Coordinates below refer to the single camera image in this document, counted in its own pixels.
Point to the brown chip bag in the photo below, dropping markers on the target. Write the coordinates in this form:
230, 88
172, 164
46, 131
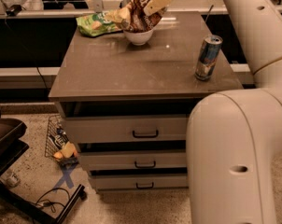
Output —
132, 17

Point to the white bowl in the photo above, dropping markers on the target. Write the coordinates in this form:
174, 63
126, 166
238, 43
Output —
138, 39

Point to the middle grey drawer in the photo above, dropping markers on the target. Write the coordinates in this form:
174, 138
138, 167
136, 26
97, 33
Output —
127, 160

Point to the green chip bag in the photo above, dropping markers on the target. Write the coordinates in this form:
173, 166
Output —
95, 24

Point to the blue silver energy drink can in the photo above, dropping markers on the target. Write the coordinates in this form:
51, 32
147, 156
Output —
207, 59

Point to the wire basket with snacks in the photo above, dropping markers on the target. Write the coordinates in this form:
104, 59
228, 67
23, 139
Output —
58, 147

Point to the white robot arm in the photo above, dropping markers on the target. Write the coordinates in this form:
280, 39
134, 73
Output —
232, 136

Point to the bottom grey drawer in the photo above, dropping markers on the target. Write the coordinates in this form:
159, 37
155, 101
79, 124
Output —
133, 182

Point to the black device on ledge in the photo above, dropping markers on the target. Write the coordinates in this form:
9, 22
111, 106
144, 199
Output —
14, 10

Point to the grey drawer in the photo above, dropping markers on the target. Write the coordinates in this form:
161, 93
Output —
127, 160
133, 182
125, 128

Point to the top grey drawer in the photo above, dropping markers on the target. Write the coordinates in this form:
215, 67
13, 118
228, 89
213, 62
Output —
125, 128

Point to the grey drawer cabinet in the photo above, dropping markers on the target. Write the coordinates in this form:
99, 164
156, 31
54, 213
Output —
110, 76

